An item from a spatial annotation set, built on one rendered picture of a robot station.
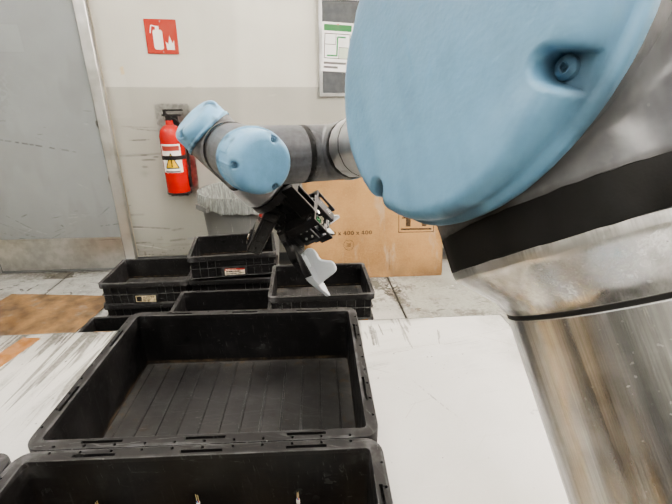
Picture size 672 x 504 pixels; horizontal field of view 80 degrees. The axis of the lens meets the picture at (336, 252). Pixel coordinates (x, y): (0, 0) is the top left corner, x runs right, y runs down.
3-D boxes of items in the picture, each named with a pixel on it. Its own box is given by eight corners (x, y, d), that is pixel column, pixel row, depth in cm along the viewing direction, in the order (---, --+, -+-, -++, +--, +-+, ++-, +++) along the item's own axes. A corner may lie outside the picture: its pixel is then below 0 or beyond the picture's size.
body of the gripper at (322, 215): (335, 242, 66) (288, 194, 59) (294, 259, 70) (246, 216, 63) (337, 210, 71) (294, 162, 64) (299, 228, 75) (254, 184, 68)
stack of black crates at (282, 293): (361, 347, 195) (364, 262, 178) (371, 390, 167) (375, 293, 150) (278, 351, 192) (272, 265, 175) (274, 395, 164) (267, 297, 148)
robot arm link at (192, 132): (178, 141, 50) (166, 133, 57) (240, 198, 57) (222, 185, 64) (221, 96, 51) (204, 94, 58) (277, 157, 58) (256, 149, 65)
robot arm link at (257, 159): (320, 127, 48) (282, 120, 56) (225, 128, 42) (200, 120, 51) (318, 192, 51) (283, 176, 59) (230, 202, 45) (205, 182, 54)
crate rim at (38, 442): (355, 317, 75) (355, 306, 74) (379, 452, 47) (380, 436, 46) (134, 323, 73) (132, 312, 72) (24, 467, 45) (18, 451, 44)
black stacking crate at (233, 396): (353, 361, 78) (354, 309, 74) (375, 507, 51) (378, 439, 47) (144, 368, 76) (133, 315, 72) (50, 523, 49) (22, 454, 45)
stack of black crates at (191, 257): (283, 307, 231) (279, 231, 214) (280, 341, 200) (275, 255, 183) (207, 310, 228) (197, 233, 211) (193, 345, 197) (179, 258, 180)
